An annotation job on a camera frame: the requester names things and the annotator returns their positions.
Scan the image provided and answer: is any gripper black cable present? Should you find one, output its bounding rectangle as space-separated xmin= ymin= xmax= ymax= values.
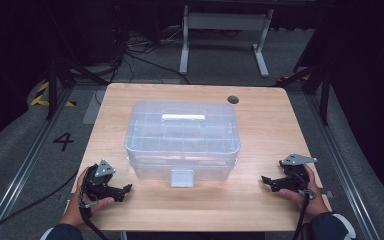
xmin=291 ymin=171 xmax=317 ymax=240
xmin=77 ymin=186 xmax=112 ymax=240

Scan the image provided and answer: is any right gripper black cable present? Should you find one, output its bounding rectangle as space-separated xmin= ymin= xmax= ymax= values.
xmin=291 ymin=171 xmax=317 ymax=240

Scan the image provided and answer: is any clear plastic storage box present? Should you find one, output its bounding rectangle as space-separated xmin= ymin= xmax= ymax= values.
xmin=123 ymin=100 xmax=242 ymax=188

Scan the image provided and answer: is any black metal stand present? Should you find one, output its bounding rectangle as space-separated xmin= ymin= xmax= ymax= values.
xmin=276 ymin=61 xmax=332 ymax=126
xmin=44 ymin=54 xmax=110 ymax=121

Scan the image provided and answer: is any yellow black floor tape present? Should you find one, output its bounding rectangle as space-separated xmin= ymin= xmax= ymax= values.
xmin=29 ymin=81 xmax=78 ymax=108

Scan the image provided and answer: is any tangle of black cables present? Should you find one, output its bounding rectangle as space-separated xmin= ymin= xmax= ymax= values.
xmin=108 ymin=28 xmax=192 ymax=86

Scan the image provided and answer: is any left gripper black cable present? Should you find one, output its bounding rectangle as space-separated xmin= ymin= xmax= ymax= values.
xmin=77 ymin=186 xmax=112 ymax=240

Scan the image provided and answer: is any person's left hand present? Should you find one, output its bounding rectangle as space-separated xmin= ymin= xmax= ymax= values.
xmin=59 ymin=166 xmax=116 ymax=228

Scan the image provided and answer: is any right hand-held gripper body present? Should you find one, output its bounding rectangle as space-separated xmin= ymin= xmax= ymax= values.
xmin=277 ymin=152 xmax=318 ymax=201

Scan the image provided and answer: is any person's right hand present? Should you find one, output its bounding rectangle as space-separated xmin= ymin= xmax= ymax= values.
xmin=278 ymin=164 xmax=332 ymax=222

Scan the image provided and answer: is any metal floor rail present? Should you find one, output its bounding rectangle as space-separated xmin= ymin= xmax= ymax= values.
xmin=304 ymin=93 xmax=383 ymax=240
xmin=0 ymin=87 xmax=75 ymax=236

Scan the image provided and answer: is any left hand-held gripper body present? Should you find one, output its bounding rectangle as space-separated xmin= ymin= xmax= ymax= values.
xmin=80 ymin=159 xmax=128 ymax=204

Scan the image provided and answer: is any white metal table frame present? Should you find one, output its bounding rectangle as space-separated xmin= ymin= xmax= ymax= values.
xmin=178 ymin=4 xmax=275 ymax=79

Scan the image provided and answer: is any black floor cable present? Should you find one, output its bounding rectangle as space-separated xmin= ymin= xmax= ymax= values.
xmin=0 ymin=169 xmax=80 ymax=240

